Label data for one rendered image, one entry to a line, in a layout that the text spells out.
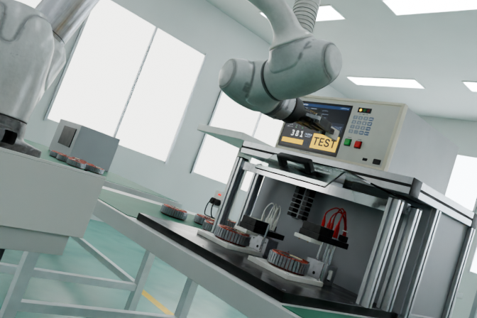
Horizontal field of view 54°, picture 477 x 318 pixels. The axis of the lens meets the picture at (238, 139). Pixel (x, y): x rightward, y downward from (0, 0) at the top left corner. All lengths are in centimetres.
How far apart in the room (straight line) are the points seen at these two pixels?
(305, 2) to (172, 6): 367
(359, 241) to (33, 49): 103
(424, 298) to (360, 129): 52
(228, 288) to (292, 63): 50
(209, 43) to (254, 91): 576
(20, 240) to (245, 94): 55
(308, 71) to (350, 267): 70
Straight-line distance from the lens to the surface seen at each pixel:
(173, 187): 672
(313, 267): 140
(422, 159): 152
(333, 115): 151
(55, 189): 90
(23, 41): 95
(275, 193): 173
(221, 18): 697
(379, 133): 140
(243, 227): 151
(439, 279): 155
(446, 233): 152
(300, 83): 101
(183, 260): 120
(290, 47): 101
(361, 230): 149
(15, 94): 93
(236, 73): 107
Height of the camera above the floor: 93
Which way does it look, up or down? 6 degrees up
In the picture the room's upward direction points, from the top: 20 degrees clockwise
